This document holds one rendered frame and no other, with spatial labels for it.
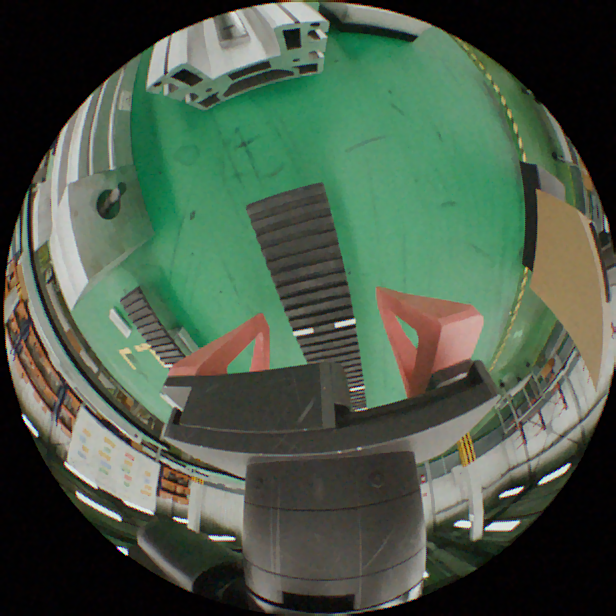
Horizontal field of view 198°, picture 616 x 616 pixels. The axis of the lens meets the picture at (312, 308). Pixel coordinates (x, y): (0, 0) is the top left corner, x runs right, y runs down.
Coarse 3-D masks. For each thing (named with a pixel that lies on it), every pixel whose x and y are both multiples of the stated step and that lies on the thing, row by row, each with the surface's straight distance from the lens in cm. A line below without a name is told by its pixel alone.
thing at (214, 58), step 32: (192, 32) 21; (224, 32) 20; (256, 32) 20; (288, 32) 18; (320, 32) 16; (160, 64) 16; (192, 64) 14; (224, 64) 17; (256, 64) 18; (288, 64) 17; (320, 64) 18; (192, 96) 18; (224, 96) 19
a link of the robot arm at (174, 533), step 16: (144, 528) 14; (160, 528) 14; (176, 528) 14; (144, 544) 14; (160, 544) 12; (176, 544) 12; (192, 544) 12; (208, 544) 12; (144, 560) 14; (160, 560) 12; (176, 560) 11; (192, 560) 11; (208, 560) 10; (224, 560) 10; (240, 560) 11; (176, 576) 11; (192, 576) 10; (208, 576) 10; (208, 592) 11
